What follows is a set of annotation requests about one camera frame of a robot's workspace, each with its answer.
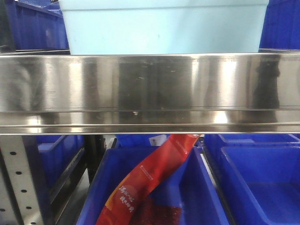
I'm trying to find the dark blue bin with packet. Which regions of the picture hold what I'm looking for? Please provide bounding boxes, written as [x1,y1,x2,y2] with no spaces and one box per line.
[76,146,232,225]

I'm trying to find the red snack packet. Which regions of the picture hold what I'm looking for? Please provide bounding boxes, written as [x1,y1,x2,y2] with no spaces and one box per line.
[96,134,200,225]

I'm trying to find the dark blue bin left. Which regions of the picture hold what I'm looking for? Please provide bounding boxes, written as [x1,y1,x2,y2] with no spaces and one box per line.
[36,135,83,188]

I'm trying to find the dark blue bin right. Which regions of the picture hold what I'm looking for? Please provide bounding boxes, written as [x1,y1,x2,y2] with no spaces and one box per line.
[219,147,300,225]

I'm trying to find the perforated metal upright post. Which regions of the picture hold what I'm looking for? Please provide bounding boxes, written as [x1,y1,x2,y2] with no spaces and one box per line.
[0,135,44,225]

